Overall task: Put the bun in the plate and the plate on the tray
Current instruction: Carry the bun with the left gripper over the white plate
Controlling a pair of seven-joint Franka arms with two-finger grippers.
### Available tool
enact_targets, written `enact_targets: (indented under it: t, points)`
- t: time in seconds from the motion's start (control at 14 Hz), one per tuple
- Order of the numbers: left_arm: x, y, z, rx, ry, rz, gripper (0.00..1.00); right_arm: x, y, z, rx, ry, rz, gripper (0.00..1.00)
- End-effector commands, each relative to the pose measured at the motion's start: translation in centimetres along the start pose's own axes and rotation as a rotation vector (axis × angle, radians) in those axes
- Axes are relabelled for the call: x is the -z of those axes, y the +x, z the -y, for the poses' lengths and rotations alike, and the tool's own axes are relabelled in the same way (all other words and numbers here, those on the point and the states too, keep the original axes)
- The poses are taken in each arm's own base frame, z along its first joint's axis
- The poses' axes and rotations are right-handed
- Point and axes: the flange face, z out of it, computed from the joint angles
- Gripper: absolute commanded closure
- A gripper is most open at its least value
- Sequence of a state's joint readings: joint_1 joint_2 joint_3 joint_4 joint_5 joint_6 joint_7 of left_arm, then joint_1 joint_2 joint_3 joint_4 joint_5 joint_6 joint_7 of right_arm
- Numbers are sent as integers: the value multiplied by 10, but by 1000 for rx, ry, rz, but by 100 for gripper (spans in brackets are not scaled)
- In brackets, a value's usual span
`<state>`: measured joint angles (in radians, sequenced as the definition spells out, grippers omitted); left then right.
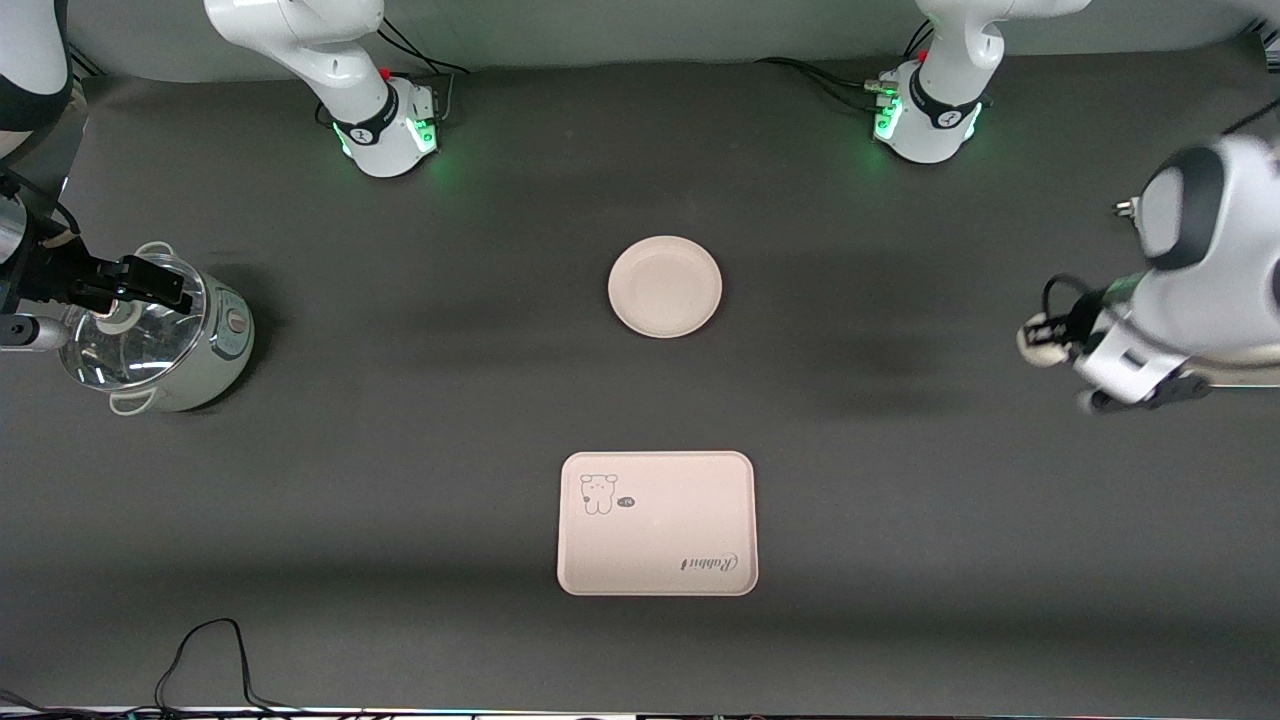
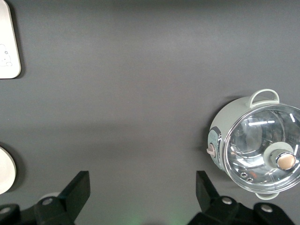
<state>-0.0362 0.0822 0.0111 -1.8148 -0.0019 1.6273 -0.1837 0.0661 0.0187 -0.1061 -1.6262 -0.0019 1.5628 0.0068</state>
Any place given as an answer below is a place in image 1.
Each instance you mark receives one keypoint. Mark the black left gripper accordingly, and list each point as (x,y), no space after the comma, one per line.
(1087,312)

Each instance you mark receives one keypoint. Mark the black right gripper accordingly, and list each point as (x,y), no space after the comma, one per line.
(52,274)

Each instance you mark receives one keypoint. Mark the white steamed bun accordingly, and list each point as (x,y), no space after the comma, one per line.
(1030,345)

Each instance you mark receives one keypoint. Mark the round cream plate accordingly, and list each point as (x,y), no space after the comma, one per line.
(665,287)

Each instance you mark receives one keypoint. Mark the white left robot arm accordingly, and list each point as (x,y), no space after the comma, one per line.
(1220,260)

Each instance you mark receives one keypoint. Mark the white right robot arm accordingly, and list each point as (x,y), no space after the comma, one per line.
(340,70)

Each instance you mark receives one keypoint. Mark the cream rectangular tray with print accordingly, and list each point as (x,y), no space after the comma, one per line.
(657,530)

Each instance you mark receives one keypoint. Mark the glass pot lid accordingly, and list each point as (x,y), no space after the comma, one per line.
(130,350)

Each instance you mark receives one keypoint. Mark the pale green electric pot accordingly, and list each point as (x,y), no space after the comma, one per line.
(225,340)

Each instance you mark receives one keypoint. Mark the small white plug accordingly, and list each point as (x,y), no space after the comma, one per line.
(1127,208)

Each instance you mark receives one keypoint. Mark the cream white appliance base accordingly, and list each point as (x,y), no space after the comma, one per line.
(1240,377)

